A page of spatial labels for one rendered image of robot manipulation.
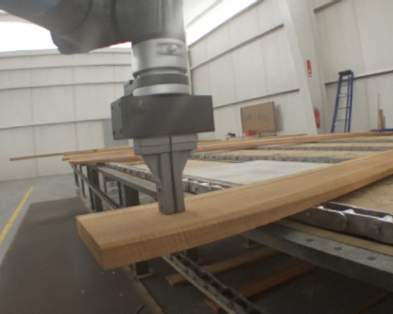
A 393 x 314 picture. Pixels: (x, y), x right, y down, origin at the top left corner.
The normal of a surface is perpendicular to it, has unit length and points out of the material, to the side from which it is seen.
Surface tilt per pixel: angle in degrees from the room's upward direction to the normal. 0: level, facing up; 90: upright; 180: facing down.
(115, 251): 90
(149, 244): 90
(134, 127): 90
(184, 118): 90
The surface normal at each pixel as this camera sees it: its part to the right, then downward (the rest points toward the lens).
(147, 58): -0.26, 0.09
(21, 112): 0.47, 0.03
